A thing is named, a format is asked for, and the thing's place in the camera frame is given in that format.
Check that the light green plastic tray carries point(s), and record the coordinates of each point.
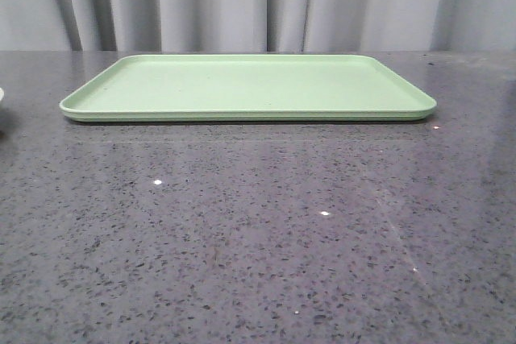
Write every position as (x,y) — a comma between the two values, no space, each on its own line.
(247,87)

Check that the grey curtain backdrop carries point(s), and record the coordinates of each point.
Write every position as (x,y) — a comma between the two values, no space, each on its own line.
(258,25)

